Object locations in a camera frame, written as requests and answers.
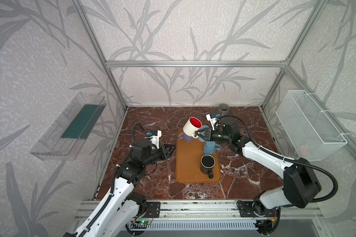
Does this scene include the blue dotted floral mug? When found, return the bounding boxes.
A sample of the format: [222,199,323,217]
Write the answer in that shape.
[203,141,222,156]

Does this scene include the clear plastic wall bin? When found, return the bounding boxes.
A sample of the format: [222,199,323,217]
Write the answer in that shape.
[30,92,107,161]

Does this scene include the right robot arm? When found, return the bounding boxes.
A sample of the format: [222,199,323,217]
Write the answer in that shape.
[195,114,339,217]

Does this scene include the aluminium front rail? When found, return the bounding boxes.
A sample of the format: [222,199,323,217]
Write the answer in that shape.
[74,199,327,221]

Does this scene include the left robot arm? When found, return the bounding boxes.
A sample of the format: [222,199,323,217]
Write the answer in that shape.
[64,122,177,237]

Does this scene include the light blue mug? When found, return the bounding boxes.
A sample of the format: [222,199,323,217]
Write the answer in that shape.
[197,125,211,143]

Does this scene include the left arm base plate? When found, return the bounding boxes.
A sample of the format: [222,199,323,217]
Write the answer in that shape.
[138,201,161,218]

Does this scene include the grey mug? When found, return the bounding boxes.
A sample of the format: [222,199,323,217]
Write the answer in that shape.
[217,103,230,116]

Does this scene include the white wire mesh basket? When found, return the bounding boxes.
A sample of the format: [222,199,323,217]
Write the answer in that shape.
[276,90,348,161]

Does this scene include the green circuit board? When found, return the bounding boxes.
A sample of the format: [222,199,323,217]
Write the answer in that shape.
[132,220,153,229]

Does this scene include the lilac mug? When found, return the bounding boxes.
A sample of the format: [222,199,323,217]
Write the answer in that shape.
[178,132,198,143]

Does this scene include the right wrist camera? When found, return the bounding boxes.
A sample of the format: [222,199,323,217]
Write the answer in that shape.
[206,114,220,131]

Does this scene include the orange rectangular tray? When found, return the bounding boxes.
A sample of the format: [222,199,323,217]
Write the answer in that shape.
[176,129,221,183]

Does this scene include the black mug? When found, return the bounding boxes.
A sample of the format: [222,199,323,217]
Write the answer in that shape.
[200,155,216,179]

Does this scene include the white mug red inside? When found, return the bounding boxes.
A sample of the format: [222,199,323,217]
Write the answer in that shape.
[183,117,202,139]

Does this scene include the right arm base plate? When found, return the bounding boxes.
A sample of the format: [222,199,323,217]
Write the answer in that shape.
[236,200,278,218]

